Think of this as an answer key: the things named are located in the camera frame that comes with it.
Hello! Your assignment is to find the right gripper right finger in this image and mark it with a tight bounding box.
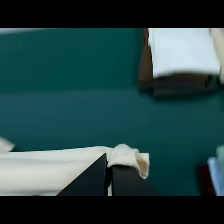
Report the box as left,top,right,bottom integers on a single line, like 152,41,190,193
111,164,156,197

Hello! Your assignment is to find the cream garment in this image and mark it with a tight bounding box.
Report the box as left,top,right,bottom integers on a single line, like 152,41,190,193
0,136,151,197

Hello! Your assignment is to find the pale green garment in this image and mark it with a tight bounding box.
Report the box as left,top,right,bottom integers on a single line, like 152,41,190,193
215,144,224,165

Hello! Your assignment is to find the white garment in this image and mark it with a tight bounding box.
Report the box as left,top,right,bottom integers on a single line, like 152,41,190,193
147,27,222,80

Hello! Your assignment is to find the light blue garment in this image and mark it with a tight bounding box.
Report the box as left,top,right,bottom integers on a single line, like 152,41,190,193
207,157,224,197

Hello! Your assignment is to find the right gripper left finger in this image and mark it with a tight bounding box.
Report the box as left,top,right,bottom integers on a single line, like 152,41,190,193
57,153,108,197

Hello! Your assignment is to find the beige garment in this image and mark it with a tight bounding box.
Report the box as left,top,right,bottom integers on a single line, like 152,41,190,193
210,27,224,84

